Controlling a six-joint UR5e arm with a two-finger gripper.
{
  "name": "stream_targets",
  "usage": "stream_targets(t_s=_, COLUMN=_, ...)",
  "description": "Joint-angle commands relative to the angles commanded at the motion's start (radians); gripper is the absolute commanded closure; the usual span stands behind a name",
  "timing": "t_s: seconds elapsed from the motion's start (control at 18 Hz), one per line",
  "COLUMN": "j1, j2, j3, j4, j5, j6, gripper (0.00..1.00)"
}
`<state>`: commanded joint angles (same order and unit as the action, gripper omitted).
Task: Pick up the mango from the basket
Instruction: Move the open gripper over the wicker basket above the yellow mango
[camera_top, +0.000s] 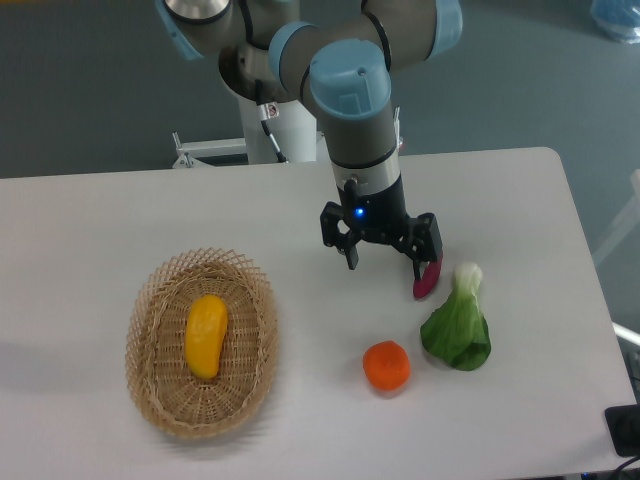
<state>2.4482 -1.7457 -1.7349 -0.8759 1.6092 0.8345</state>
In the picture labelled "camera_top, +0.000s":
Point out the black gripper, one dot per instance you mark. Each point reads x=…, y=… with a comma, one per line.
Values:
x=381, y=218

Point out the yellow mango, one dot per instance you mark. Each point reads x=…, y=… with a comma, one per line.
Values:
x=205, y=332

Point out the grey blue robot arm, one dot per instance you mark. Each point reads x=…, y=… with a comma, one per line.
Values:
x=342, y=77

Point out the woven wicker basket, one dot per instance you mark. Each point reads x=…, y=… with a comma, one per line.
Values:
x=159, y=380

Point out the purple sweet potato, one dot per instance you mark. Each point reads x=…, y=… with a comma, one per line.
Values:
x=427, y=282

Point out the green bok choy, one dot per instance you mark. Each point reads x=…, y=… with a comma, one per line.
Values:
x=457, y=332

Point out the orange tangerine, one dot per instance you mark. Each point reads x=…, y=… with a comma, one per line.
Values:
x=386, y=366

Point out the black device at table edge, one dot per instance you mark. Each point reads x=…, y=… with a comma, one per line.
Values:
x=623, y=426

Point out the blue plastic bag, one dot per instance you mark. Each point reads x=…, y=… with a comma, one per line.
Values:
x=619, y=19

